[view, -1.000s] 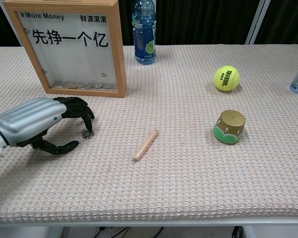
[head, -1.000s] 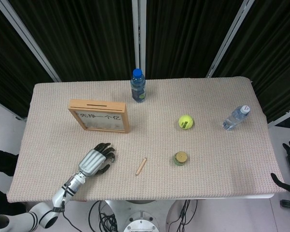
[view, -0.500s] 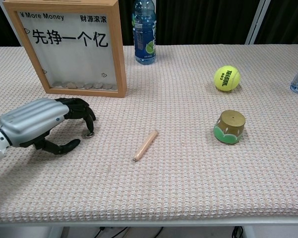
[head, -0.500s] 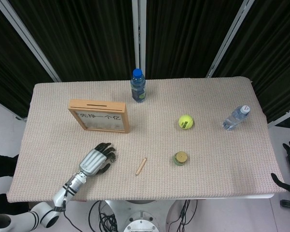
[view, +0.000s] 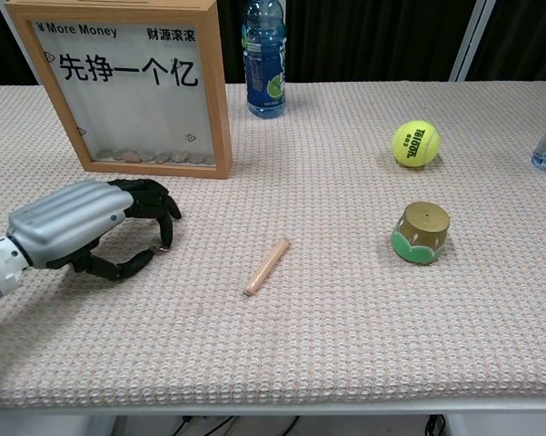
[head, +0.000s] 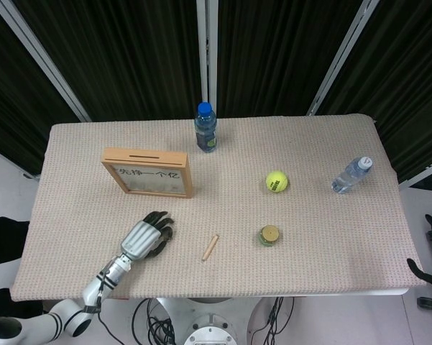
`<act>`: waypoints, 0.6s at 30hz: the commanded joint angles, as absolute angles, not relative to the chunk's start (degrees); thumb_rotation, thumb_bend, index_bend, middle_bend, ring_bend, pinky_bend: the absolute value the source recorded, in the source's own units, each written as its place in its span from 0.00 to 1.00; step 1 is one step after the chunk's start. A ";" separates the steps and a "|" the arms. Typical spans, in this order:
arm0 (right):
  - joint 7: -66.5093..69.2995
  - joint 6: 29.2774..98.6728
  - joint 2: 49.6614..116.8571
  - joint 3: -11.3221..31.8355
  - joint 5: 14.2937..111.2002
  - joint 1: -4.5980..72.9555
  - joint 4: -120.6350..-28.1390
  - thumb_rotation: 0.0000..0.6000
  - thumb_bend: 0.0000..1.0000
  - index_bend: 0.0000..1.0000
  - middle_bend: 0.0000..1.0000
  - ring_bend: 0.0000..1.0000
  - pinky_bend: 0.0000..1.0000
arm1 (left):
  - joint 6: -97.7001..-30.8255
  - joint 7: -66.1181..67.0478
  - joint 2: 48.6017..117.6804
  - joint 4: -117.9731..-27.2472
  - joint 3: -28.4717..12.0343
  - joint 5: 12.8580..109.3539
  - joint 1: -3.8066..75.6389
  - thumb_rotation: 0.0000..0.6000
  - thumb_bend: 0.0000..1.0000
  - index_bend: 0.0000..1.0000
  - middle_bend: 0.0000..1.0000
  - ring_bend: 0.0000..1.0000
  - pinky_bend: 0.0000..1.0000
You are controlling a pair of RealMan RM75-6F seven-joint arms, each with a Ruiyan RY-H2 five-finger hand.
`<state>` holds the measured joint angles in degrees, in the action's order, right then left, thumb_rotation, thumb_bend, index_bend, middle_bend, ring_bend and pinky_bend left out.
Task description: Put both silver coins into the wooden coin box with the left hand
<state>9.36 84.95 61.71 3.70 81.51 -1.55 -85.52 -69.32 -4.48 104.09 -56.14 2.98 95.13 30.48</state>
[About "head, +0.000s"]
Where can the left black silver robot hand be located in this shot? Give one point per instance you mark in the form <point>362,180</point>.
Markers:
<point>142,239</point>

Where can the white grey robot base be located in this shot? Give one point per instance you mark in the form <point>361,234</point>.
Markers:
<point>210,327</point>

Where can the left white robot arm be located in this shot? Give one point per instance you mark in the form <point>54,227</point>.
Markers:
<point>93,291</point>

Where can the short wooden pencil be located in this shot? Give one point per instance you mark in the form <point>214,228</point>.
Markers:
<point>210,247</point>

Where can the clear water bottle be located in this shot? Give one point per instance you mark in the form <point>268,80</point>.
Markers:
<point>350,176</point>

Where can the blue drink bottle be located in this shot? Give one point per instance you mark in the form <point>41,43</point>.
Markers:
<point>205,129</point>

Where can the gold green upturned cup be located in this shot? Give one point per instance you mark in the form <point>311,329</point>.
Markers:
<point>269,235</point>

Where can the pink woven tablecloth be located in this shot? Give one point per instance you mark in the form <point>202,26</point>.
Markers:
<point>309,251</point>

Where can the person in black clothing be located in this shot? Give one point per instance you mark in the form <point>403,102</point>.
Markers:
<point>3,240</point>

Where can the yellow tennis ball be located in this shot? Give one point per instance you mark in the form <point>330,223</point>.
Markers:
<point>277,181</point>

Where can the dark curtain panel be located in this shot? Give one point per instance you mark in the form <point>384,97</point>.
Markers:
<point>129,54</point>
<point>7,90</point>
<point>409,90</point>
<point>273,54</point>

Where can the wooden frame money box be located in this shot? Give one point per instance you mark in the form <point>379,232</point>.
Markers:
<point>147,158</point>

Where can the white screen base rail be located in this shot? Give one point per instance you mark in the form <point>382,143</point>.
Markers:
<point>422,174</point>

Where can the white screen frame pole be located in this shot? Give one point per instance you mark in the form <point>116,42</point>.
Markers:
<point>43,57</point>
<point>345,54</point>
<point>206,54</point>

